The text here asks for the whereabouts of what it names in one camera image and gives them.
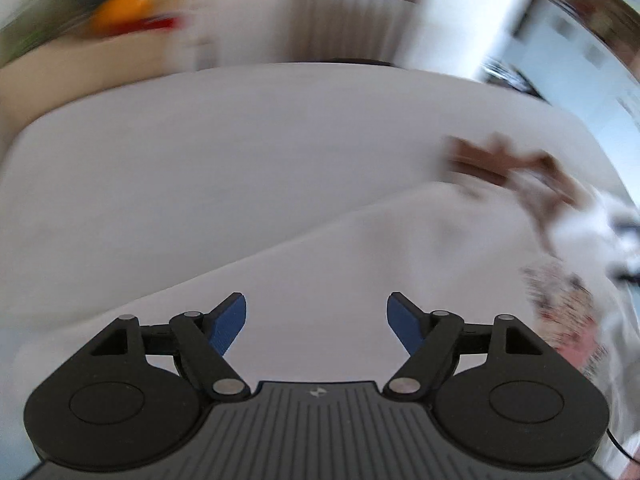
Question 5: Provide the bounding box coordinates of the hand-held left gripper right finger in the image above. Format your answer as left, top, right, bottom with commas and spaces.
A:
382, 291, 543, 401

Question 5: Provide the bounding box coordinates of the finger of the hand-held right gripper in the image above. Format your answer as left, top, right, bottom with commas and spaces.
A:
602, 210, 640, 286

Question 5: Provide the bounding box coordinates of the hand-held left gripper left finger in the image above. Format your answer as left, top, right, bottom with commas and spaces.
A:
90, 292, 251, 402

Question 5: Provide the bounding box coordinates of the white polo shirt brown collar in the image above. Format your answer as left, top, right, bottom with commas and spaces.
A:
100, 132, 640, 391

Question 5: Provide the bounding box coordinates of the patterned cloth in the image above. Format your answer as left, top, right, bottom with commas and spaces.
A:
520, 260, 617, 386

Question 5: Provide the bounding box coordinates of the cardboard box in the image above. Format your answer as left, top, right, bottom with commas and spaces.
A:
0, 35, 201, 131

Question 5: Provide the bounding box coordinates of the red object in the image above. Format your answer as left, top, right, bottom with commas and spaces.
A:
135, 16, 182, 34

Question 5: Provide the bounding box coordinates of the wooden chair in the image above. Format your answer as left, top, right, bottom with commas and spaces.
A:
295, 0, 421, 68

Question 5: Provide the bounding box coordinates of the orange round object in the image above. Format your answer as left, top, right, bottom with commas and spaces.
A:
95, 0, 156, 36

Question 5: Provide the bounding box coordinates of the black cable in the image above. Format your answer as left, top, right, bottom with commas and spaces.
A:
606, 429, 640, 462

